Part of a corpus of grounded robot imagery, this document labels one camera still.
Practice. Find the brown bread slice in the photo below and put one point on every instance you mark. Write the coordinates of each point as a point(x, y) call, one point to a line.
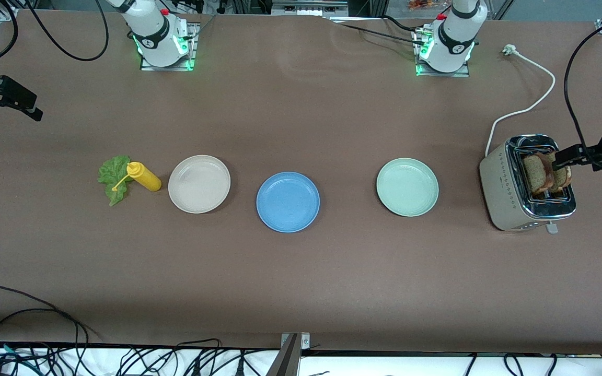
point(536, 175)
point(562, 180)

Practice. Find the green lettuce leaf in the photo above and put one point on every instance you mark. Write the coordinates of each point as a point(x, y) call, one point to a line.
point(108, 172)

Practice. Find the yellow squeeze bottle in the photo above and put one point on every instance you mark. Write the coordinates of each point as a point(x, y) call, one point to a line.
point(147, 179)

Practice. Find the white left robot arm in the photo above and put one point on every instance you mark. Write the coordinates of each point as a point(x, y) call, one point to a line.
point(455, 42)

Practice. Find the pale green round plate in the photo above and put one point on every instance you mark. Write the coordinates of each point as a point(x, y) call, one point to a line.
point(407, 187)

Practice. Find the beige round plate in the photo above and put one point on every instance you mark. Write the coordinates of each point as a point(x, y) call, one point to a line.
point(199, 184)

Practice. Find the blue round plate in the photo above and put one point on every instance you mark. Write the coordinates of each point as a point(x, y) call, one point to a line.
point(288, 202)

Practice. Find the beige chrome toaster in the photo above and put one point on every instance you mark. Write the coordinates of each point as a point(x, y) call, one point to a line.
point(497, 193)

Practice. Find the orange snack pack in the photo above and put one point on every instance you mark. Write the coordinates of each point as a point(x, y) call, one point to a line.
point(421, 5)

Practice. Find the grey metal box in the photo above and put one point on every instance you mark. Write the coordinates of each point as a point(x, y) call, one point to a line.
point(309, 8)

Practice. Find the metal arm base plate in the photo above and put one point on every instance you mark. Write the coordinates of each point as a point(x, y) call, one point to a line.
point(195, 47)
point(443, 74)

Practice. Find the small metal table bracket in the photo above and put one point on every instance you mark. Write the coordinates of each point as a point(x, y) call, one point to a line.
point(305, 340)

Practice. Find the dark grey metal post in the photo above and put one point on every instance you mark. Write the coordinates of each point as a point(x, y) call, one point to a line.
point(285, 363)

